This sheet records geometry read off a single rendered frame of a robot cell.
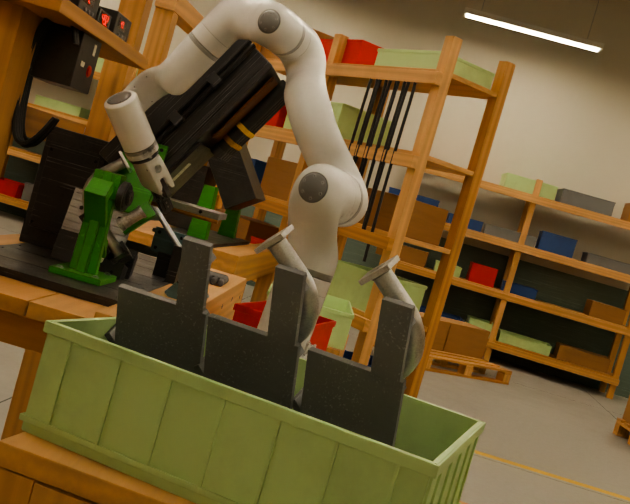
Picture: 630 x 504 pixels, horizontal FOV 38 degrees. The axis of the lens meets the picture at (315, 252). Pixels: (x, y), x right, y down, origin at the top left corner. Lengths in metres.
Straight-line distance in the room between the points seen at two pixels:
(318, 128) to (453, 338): 7.60
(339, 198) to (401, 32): 9.86
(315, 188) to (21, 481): 0.87
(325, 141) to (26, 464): 1.01
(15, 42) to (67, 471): 1.34
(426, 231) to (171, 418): 4.10
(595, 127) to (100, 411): 10.66
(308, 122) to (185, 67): 0.36
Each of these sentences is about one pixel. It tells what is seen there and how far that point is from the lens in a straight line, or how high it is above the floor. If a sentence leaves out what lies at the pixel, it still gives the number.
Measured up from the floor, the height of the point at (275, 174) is 1.34.
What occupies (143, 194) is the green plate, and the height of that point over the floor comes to 1.13.
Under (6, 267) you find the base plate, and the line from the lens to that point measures 2.23.
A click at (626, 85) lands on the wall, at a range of 11.92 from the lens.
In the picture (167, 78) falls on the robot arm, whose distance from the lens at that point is 2.25.
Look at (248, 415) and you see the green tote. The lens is 1.29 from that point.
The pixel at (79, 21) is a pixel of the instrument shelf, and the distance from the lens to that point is 2.47.
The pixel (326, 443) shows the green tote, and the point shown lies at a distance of 1.26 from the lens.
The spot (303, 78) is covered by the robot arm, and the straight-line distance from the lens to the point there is 2.09.
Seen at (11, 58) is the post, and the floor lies 1.37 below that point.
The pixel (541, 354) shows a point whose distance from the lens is 11.13.
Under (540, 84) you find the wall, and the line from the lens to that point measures 11.74.
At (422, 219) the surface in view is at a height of 1.31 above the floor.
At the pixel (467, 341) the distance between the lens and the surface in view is 9.69.
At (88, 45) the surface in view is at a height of 1.47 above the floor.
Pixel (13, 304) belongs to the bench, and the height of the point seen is 0.86.
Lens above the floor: 1.24
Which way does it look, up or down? 3 degrees down
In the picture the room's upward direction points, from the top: 16 degrees clockwise
